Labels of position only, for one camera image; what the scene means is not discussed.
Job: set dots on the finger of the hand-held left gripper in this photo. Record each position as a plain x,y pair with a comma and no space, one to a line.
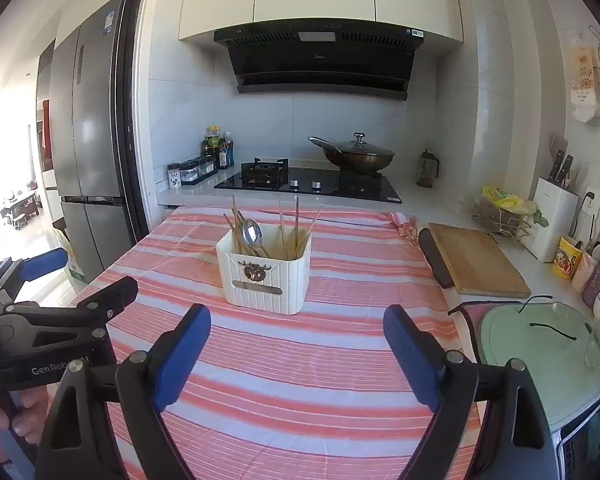
42,261
105,297

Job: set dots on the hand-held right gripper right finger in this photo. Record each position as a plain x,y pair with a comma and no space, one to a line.
412,355

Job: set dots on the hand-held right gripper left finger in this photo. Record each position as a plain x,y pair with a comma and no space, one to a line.
182,355

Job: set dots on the white ribbed utensil holder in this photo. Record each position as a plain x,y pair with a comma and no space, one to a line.
280,285

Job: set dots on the metal spoon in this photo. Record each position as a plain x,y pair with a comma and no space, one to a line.
252,232

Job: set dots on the bunch of wooden chopsticks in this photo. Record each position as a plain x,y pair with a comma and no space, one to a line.
296,225

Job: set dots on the person's left hand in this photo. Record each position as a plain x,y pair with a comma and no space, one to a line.
27,412

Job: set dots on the white printed sack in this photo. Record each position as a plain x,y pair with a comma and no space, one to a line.
75,267

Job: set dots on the small wooden table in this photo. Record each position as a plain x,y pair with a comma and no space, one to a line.
22,203

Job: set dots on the pink striped tablecloth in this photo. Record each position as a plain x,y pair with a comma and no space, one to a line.
280,360

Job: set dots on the wooden cutting board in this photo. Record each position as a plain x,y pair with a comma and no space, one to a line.
480,260

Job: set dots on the green round tray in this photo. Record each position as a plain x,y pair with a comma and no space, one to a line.
530,360

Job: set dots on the red hanging cloth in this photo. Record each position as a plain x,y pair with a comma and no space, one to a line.
45,125

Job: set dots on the grey refrigerator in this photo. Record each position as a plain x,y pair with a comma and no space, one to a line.
100,135

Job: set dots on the white label spice jar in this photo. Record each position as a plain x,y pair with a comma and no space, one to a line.
174,176

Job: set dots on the black gas cooktop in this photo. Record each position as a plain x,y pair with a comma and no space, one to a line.
360,190

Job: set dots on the yellow printed cup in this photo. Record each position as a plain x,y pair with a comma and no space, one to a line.
567,260

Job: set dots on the dark sauce bottle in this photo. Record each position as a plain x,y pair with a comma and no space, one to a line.
222,157

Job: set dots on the dark glass jug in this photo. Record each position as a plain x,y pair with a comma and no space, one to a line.
426,170

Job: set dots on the white knife block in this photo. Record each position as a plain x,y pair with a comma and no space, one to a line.
550,225

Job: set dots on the blue label bottle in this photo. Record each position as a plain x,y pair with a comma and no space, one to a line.
229,150

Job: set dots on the dark wok with glass lid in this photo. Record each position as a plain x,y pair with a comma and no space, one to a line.
360,157

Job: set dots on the black range hood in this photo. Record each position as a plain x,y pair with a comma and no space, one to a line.
320,65

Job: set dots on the hanging printed paper box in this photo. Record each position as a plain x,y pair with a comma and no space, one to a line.
585,85

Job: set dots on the white wall socket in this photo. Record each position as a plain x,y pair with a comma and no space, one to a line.
592,200

